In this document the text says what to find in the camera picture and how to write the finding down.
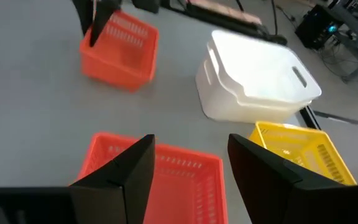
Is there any orange plastic basket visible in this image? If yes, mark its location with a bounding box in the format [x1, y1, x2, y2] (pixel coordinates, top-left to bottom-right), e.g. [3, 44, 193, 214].
[70, 131, 229, 224]
[79, 9, 160, 93]

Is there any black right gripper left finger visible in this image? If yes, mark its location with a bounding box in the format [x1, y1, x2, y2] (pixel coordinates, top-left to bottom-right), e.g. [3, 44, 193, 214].
[0, 134, 156, 224]

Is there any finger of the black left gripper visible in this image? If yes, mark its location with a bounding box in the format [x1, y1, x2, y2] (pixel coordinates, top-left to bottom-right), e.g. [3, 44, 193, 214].
[72, 0, 95, 35]
[89, 0, 121, 48]

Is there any black computer tower blue light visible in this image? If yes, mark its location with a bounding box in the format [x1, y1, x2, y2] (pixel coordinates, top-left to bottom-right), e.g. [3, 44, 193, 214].
[295, 4, 342, 50]

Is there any yellow plastic basket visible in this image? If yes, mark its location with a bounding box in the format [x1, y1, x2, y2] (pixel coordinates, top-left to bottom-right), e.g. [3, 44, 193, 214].
[249, 121, 358, 187]

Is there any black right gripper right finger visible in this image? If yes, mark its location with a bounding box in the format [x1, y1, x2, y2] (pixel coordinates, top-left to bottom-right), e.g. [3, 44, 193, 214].
[227, 133, 358, 224]

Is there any white plastic bin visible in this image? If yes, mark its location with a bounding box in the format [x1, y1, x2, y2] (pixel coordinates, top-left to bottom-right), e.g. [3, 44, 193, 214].
[195, 58, 314, 124]
[206, 29, 323, 107]

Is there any gray metal table leg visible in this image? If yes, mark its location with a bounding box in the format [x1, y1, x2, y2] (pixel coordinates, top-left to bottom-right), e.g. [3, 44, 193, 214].
[329, 4, 358, 83]

